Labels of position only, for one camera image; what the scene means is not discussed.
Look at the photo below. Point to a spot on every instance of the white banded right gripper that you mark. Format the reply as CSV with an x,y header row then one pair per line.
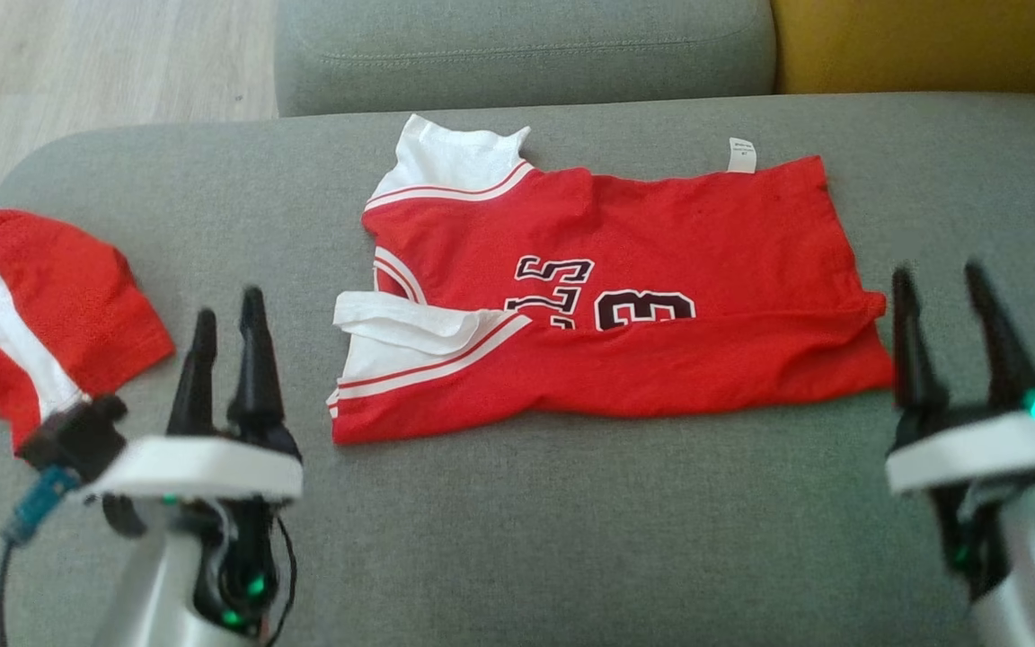
x,y
976,449

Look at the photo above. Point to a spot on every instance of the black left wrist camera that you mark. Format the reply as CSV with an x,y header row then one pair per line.
x,y
73,436

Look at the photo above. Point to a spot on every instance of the red numbered basketball jersey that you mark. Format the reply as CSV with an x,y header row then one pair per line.
x,y
661,234

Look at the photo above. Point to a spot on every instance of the long grey sofa seat cushion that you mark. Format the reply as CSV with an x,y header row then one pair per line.
x,y
526,54

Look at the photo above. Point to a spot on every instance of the large yellow sofa back cushion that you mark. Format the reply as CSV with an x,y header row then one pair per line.
x,y
931,45

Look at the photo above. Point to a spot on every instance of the red shorts with white stripe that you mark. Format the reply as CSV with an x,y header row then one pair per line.
x,y
77,288

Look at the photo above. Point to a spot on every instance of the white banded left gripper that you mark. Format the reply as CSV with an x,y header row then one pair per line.
x,y
203,467

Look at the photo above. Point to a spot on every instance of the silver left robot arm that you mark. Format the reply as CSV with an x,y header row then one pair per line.
x,y
149,593

